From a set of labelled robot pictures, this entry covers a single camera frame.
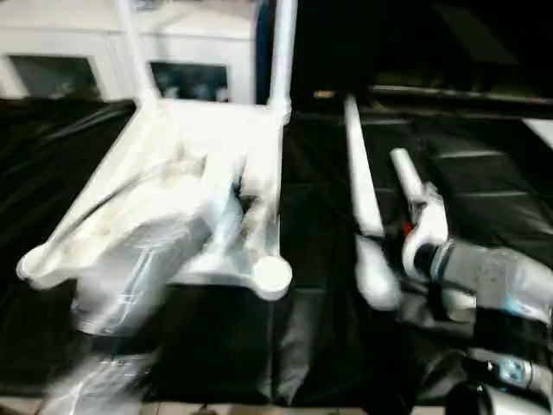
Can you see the white plastic table leg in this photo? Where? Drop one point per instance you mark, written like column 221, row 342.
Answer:
column 131, row 47
column 367, row 194
column 408, row 173
column 281, row 56

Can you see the white plastic table top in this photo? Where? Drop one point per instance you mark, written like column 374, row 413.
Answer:
column 173, row 181

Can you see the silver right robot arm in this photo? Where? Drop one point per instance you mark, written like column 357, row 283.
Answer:
column 488, row 276

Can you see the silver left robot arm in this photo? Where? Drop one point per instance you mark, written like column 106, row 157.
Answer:
column 129, row 268

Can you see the black mat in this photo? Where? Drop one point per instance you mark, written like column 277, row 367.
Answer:
column 302, row 346

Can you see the silver metal bar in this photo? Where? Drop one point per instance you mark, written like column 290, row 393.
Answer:
column 466, row 96

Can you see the white flat board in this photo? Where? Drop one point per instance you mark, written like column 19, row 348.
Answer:
column 542, row 132

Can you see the black case with yellow label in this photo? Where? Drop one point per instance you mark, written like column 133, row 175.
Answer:
column 328, row 43

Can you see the white cabinet with windows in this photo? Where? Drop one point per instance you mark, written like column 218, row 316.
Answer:
column 108, row 34

